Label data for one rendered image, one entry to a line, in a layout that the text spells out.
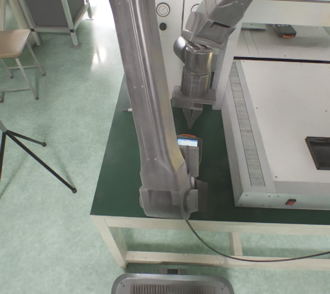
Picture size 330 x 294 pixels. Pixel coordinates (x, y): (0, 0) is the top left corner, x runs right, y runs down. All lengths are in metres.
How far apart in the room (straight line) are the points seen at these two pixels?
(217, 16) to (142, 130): 0.26
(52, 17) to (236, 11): 2.62
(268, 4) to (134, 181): 0.67
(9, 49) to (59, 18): 0.90
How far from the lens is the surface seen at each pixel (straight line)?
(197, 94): 0.57
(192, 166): 0.47
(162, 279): 1.24
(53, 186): 1.81
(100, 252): 1.56
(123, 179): 0.85
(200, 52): 0.54
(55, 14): 2.97
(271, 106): 0.99
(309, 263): 1.55
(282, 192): 0.78
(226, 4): 0.49
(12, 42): 2.31
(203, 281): 1.25
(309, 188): 0.82
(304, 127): 0.97
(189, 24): 0.54
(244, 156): 0.80
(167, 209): 0.40
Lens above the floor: 1.48
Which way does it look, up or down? 49 degrees down
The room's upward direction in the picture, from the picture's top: 1 degrees clockwise
